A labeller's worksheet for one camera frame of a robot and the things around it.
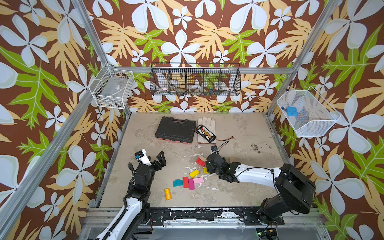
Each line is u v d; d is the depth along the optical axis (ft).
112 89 2.83
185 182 2.78
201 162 2.98
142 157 2.33
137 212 1.89
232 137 3.43
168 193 2.65
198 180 2.79
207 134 3.43
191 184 2.74
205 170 2.77
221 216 2.46
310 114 2.68
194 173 2.92
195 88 3.23
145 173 2.02
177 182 2.81
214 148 2.57
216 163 2.22
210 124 3.66
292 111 2.83
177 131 3.44
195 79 3.20
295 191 1.43
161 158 2.52
